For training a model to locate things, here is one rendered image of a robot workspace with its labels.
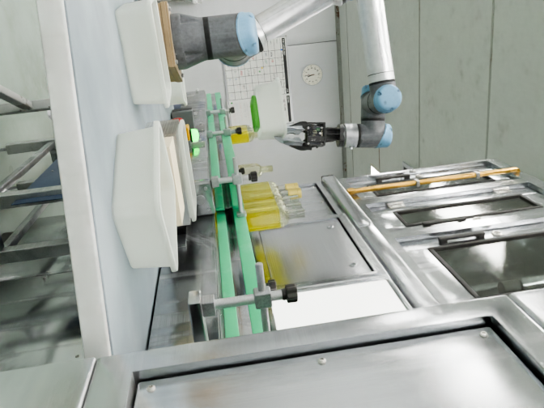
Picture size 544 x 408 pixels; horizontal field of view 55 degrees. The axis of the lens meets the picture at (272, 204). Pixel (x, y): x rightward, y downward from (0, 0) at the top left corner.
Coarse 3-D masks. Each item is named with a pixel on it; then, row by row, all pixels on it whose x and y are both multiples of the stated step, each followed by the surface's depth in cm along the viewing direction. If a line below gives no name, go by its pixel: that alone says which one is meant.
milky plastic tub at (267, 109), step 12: (264, 84) 156; (276, 84) 156; (252, 96) 159; (264, 96) 156; (276, 96) 156; (252, 108) 172; (264, 108) 156; (276, 108) 156; (252, 120) 172; (264, 120) 156; (276, 120) 156; (264, 132) 157; (276, 132) 157
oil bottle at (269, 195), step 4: (268, 192) 167; (272, 192) 166; (276, 192) 167; (244, 196) 165; (248, 196) 165; (252, 196) 165; (256, 196) 164; (260, 196) 164; (264, 196) 164; (268, 196) 163; (272, 196) 163; (276, 196) 163; (280, 196) 164; (244, 200) 162; (248, 200) 162; (252, 200) 162; (256, 200) 162; (260, 200) 162
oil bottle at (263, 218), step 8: (248, 208) 156; (256, 208) 155; (264, 208) 154; (272, 208) 154; (280, 208) 153; (248, 216) 151; (256, 216) 151; (264, 216) 152; (272, 216) 152; (280, 216) 152; (288, 216) 154; (216, 224) 151; (248, 224) 152; (256, 224) 152; (264, 224) 152; (272, 224) 153; (280, 224) 153
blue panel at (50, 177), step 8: (176, 104) 281; (56, 160) 189; (48, 168) 179; (56, 168) 178; (40, 176) 170; (48, 176) 169; (56, 176) 168; (32, 184) 163; (40, 184) 162; (48, 184) 161; (56, 184) 160; (16, 200) 149; (24, 200) 148; (32, 200) 147; (40, 200) 146; (48, 200) 146
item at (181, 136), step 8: (184, 128) 132; (176, 136) 118; (184, 136) 133; (184, 144) 134; (184, 152) 118; (184, 160) 119; (184, 168) 119; (184, 176) 121; (192, 176) 137; (192, 184) 137; (192, 192) 138; (192, 200) 122; (192, 208) 123; (192, 216) 123
